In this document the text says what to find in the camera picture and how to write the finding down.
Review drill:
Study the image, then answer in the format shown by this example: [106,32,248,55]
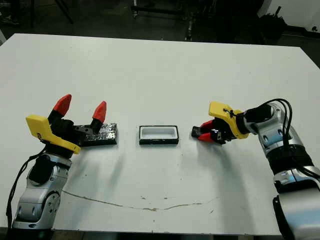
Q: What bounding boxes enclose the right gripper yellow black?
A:
[198,101,251,145]

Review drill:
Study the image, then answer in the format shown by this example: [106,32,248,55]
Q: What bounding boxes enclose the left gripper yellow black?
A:
[25,94,108,158]

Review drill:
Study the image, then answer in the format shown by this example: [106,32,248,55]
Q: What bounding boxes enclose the small black camera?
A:
[191,126,204,138]

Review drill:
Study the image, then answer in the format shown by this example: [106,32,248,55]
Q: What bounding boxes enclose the black foil-topped block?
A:
[74,122,119,148]

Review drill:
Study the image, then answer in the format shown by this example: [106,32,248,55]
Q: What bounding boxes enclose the black box white lining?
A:
[138,124,180,146]

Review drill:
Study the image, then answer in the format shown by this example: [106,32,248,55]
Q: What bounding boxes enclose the black slanted chair leg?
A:
[53,0,75,25]

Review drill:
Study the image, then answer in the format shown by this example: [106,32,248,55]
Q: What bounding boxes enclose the shoe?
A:
[3,14,20,25]

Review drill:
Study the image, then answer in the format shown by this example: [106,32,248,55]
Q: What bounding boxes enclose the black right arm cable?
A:
[233,98,320,181]

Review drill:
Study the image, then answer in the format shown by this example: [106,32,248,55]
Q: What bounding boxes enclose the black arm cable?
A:
[6,147,48,230]
[233,98,320,181]

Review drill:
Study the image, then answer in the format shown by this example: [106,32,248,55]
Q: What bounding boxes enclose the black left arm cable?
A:
[6,147,48,230]

